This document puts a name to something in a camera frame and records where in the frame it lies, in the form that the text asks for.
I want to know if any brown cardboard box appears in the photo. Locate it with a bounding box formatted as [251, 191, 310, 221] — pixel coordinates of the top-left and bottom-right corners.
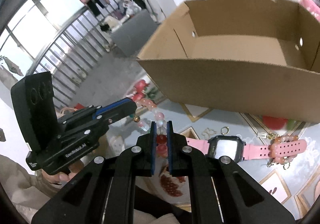
[138, 0, 319, 122]

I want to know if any person's left hand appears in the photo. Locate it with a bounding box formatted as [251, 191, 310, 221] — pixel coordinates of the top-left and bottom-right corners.
[41, 160, 84, 184]

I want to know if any silver butterfly charm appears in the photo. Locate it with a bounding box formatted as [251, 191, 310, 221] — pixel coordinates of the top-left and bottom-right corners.
[201, 128, 215, 140]

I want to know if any pink strap smart watch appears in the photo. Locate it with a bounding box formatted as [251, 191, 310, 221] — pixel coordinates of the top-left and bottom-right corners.
[187, 135, 307, 165]

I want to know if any pink floral blanket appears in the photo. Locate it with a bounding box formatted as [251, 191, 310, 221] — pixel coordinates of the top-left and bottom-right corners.
[299, 0, 320, 21]

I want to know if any grey cabinet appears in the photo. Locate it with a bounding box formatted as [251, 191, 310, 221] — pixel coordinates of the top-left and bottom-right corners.
[111, 9, 158, 56]

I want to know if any metal window railing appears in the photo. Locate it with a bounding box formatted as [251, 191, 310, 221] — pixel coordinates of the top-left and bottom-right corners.
[22, 0, 119, 109]

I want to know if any orange pink beaded bracelet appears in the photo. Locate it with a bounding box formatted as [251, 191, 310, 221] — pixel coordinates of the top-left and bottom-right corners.
[267, 135, 299, 170]

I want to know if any silver gold charm chain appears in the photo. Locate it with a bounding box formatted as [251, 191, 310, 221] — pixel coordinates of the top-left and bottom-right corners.
[256, 131, 278, 140]

